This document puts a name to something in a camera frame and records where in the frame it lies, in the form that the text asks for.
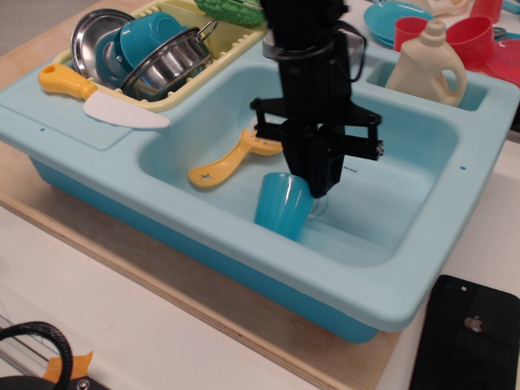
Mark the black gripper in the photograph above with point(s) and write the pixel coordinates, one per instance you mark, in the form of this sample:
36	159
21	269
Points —
315	118

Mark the blue plastic cup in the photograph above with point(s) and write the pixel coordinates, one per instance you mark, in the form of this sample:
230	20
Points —
284	204

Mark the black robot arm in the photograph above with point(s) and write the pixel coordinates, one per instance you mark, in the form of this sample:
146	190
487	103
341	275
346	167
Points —
306	25

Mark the red plastic cup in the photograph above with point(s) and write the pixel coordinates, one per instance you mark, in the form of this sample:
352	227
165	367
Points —
407	28

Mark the tall red cup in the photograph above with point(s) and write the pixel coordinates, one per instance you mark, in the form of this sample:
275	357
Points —
487	8

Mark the light blue toy sink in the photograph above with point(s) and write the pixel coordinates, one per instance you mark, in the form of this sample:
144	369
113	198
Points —
368	255

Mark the yellow dish brush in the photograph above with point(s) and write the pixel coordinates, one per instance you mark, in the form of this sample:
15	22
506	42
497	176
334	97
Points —
215	173

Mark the grey faucet base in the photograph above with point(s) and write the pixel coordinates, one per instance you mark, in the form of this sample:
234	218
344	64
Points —
354	43

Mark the cream detergent bottle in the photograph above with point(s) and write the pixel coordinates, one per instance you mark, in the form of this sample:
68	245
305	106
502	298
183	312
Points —
428	67

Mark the pale yellow dish rack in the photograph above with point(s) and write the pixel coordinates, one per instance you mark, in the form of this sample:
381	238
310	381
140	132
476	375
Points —
227	43

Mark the blue plate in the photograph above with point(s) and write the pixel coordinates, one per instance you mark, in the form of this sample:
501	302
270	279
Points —
380	18

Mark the green toy vegetable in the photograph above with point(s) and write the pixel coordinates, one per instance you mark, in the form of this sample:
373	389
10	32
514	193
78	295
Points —
244	13

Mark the stainless steel pot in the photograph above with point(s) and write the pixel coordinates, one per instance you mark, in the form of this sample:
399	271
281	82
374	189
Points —
169	66

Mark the red plastic bowl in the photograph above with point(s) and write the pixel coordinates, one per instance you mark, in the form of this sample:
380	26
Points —
472	39

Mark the plywood board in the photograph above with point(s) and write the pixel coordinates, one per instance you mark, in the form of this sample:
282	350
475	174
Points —
154	318

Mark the cream toy object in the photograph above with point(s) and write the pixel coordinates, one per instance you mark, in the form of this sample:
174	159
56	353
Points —
442	7

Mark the red plate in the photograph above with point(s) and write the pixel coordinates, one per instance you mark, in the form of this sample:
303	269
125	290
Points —
504	61

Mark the blue bowl in rack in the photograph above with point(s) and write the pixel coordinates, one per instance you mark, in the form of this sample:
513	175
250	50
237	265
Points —
141	37

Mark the black smartphone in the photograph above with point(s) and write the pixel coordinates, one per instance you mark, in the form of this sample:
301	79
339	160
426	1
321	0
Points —
470	338

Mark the orange tape piece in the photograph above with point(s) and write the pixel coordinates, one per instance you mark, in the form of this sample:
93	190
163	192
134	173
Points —
80	366

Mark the yellow handled toy knife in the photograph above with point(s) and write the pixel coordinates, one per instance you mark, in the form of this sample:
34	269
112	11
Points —
60	79

